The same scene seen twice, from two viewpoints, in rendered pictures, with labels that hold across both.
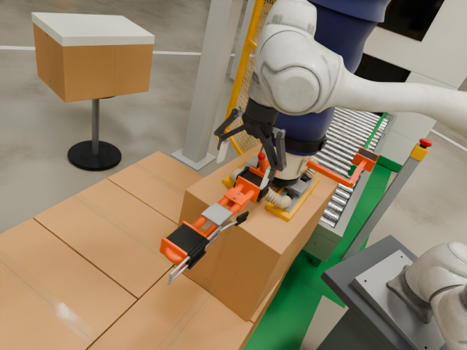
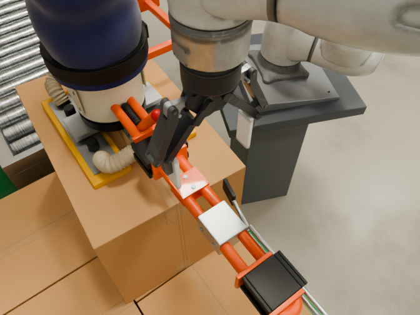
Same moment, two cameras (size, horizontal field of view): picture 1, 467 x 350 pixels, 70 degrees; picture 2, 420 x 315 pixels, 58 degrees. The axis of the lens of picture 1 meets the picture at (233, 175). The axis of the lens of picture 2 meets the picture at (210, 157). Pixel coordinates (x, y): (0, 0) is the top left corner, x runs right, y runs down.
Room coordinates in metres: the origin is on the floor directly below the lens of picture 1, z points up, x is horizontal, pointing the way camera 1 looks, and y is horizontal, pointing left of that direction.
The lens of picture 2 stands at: (0.53, 0.29, 1.69)
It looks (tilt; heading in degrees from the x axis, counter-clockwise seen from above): 53 degrees down; 303
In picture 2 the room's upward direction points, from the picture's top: straight up
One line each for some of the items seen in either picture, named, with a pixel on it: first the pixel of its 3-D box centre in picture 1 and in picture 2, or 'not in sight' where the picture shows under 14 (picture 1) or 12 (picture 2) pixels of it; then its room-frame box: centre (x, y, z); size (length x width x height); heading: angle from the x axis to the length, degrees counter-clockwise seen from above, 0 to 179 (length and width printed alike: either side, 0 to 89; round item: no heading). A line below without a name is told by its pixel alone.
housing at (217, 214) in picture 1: (215, 219); (221, 227); (0.68, 0.01, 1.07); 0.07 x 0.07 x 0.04; 68
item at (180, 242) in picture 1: (183, 243); (268, 288); (0.56, 0.07, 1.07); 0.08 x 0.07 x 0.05; 158
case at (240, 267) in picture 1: (258, 219); (132, 166); (1.10, -0.16, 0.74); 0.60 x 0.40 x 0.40; 155
